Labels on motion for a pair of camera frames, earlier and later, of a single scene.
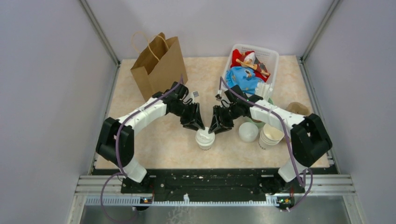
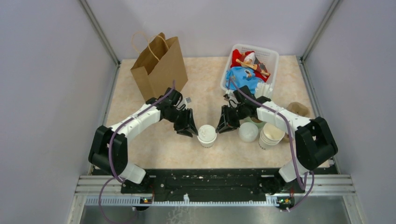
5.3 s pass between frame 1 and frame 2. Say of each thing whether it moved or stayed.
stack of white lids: stayed
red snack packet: stayed
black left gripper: moved
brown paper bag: stayed
